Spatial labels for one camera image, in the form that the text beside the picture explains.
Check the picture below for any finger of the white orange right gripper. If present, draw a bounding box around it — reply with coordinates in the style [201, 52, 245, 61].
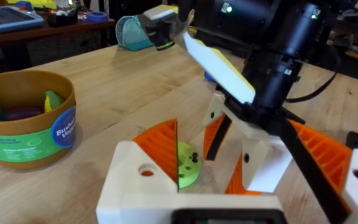
[224, 136, 293, 197]
[203, 92, 233, 161]

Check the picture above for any blue framed flat tray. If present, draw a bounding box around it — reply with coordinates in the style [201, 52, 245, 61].
[0, 6, 45, 34]

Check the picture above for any upright flat wrist plate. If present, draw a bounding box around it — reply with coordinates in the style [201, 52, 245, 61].
[181, 30, 257, 105]

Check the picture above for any green disc with holes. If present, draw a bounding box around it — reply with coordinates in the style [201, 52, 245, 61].
[177, 140, 203, 189]

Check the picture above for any black tray of small items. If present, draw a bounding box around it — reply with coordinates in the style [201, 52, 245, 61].
[47, 8, 79, 28]

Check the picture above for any brown tub of toy vegetables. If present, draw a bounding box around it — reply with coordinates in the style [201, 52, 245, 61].
[0, 69, 78, 170]

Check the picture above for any teal soft bag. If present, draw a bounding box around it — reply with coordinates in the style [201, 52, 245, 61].
[115, 14, 155, 52]

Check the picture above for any black cable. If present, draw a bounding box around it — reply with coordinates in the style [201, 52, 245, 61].
[285, 46, 341, 104]

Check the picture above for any dark wooden side table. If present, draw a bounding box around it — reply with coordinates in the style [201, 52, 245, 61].
[0, 12, 117, 73]

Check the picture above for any black container with pale lid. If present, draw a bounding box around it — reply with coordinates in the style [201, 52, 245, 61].
[137, 4, 180, 52]

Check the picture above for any white orange left gripper right finger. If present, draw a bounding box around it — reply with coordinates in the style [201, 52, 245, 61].
[279, 119, 358, 224]

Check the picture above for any white orange left gripper left finger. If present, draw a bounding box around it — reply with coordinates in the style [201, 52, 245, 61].
[96, 118, 180, 224]

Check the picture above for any blue tape roll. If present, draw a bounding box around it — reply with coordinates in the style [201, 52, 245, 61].
[85, 11, 109, 23]

